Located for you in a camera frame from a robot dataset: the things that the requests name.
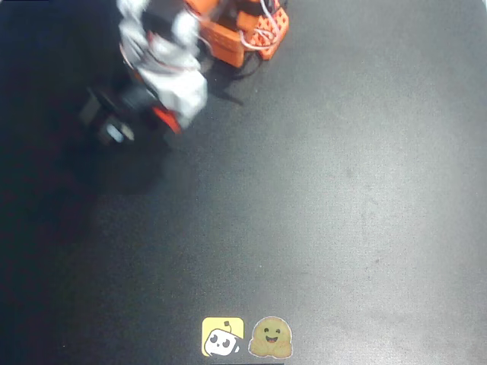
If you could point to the white robot arm orange base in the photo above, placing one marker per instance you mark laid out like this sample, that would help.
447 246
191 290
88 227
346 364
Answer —
228 42

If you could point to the yellow robot sticker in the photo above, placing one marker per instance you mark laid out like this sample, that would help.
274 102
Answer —
222 337

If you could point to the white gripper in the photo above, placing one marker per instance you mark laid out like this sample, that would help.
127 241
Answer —
167 119

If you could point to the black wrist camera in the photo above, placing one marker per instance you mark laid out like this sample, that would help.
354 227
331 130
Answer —
110 118

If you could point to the smiling face sticker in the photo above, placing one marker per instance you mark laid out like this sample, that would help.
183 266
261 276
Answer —
271 337

